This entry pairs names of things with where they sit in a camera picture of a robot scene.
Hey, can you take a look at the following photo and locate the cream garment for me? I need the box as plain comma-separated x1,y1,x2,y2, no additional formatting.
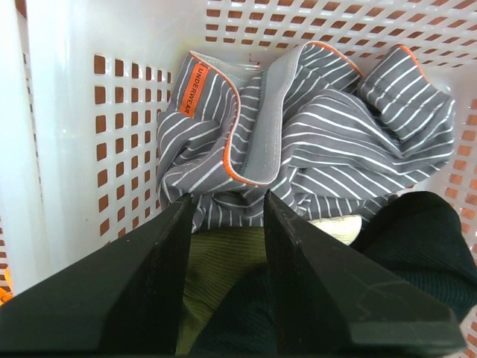
309,215,362,245

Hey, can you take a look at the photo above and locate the white laundry basket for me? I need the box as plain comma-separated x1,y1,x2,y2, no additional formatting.
22,0,477,329

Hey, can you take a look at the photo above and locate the black garment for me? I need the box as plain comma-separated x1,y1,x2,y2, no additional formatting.
191,192,476,357

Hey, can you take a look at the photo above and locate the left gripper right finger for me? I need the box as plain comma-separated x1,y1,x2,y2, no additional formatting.
264,192,459,357

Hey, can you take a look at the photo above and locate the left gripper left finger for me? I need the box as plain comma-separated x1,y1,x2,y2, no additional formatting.
1,195,194,357

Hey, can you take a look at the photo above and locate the olive green garment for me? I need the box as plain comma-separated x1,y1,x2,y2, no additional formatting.
176,227,266,354

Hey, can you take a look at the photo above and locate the white clothespin basket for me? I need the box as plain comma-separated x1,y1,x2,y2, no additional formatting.
1,1,49,295

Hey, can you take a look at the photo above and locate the grey striped underwear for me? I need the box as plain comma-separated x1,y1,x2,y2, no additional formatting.
157,42,455,231

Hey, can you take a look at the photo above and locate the orange clothespin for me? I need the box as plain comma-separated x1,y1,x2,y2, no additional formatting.
0,267,13,306

